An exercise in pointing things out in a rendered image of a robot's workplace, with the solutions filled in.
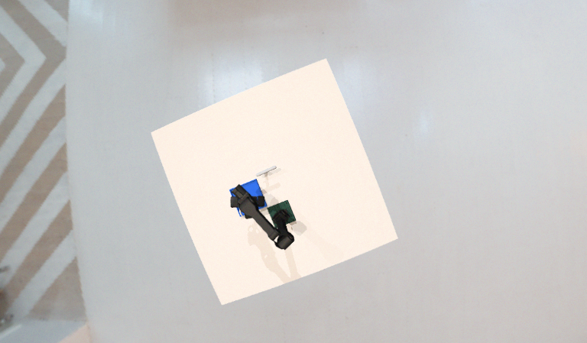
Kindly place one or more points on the blue tray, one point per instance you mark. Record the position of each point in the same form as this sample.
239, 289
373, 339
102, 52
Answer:
254, 190

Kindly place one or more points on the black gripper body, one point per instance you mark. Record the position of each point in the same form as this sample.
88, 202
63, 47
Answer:
234, 199

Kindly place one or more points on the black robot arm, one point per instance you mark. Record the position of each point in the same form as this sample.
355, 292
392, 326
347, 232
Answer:
248, 205

